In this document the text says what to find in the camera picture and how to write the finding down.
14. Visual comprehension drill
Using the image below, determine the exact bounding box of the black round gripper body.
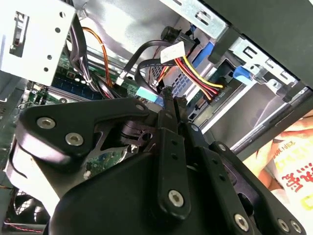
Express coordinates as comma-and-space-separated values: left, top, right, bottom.
48, 141, 308, 235

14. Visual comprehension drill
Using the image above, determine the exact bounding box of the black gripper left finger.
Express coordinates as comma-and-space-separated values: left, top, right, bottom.
16, 92, 193, 218

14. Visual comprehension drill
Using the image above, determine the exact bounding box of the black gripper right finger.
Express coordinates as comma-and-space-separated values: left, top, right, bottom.
177, 97, 308, 235

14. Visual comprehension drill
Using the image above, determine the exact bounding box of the hard disk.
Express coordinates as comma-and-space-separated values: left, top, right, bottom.
190, 43, 252, 128

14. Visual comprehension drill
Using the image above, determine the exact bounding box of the black data wire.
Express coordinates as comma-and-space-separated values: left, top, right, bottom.
135, 58, 173, 100

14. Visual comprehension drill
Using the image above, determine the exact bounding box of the red yellow black power wire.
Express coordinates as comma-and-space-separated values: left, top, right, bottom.
160, 40, 227, 101

